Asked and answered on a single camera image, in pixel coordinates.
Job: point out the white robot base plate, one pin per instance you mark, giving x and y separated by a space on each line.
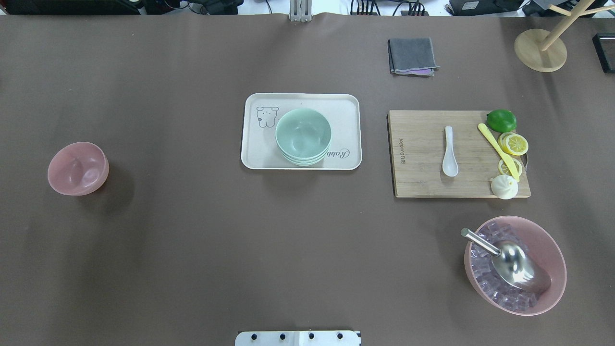
299 338

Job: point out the lemon slice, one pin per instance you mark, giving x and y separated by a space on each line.
504 169
513 143

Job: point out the green lime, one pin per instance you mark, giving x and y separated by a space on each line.
501 120

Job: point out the small pink bowl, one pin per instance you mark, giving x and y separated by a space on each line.
78 169

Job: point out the folded grey cloth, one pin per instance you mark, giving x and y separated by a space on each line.
411 56

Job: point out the metal ice scoop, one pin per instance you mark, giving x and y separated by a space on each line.
512 264

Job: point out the stacked green bowls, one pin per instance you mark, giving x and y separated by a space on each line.
304 136

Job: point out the large pink bowl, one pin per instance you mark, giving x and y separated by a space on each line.
536 242

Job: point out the lemon slice upper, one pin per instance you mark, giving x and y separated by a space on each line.
513 143

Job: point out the wooden cup tree stand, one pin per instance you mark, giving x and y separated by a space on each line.
542 50

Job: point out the white rabbit tray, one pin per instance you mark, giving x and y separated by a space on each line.
263 112

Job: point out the yellow plastic knife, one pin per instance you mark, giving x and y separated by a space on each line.
504 156

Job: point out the bamboo cutting board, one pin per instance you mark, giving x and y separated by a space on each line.
417 147

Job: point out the lemon slice lower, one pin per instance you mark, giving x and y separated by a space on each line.
504 169

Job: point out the white ceramic spoon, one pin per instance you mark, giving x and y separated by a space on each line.
449 164

